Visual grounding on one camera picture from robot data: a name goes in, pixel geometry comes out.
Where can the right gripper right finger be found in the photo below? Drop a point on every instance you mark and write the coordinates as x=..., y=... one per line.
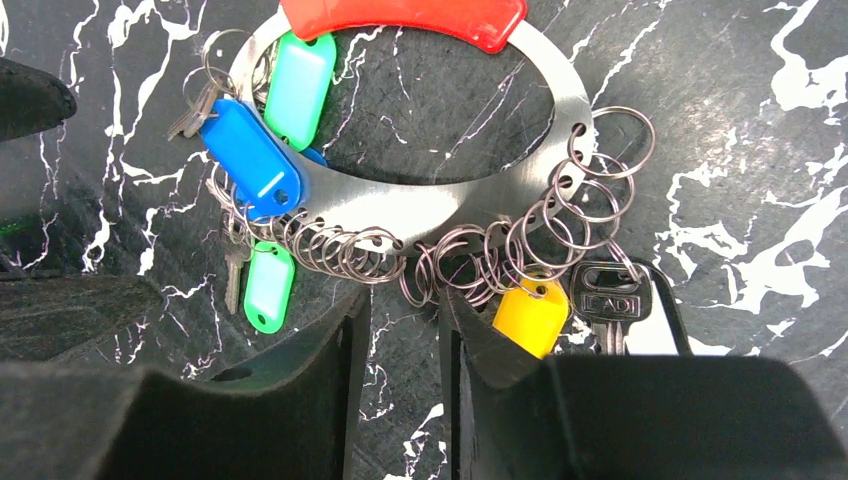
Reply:
x=514, y=416

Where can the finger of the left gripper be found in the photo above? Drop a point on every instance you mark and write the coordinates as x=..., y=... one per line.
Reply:
x=32, y=101
x=50, y=319

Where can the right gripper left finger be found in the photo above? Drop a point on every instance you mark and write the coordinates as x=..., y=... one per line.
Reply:
x=290, y=412

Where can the yellow tag key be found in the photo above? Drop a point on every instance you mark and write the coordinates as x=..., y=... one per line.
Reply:
x=533, y=315

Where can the green tag key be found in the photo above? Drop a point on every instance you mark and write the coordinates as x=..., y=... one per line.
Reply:
x=298, y=88
x=271, y=275

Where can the black tag key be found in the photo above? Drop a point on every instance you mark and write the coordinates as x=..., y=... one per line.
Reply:
x=631, y=310

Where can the small blue tag key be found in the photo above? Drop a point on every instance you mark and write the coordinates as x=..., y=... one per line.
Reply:
x=315, y=156

